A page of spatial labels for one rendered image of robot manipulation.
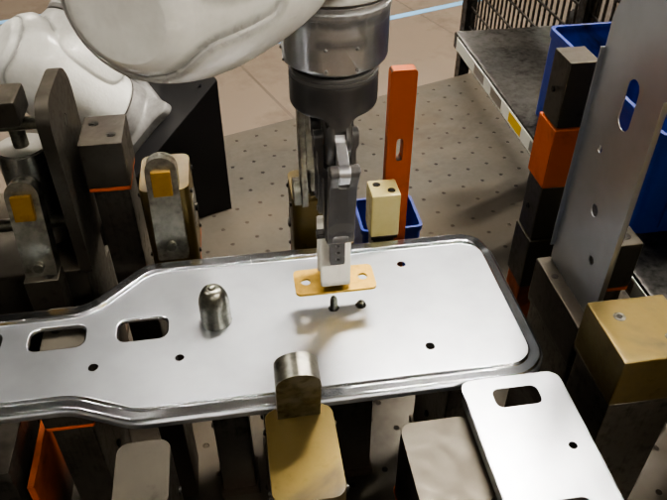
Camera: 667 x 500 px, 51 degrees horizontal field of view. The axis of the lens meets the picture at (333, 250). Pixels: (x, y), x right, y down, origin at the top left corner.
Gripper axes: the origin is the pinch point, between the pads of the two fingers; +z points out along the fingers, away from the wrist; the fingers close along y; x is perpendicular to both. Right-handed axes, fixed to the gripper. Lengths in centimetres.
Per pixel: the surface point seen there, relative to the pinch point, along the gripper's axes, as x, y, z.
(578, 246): 26.6, 0.1, 2.7
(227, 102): -12, -244, 108
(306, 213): -1.3, -13.1, 4.9
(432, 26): 106, -319, 107
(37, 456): -34.8, 2.2, 24.6
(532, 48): 44, -56, 5
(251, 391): -9.5, 10.0, 8.3
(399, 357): 5.5, 7.9, 8.3
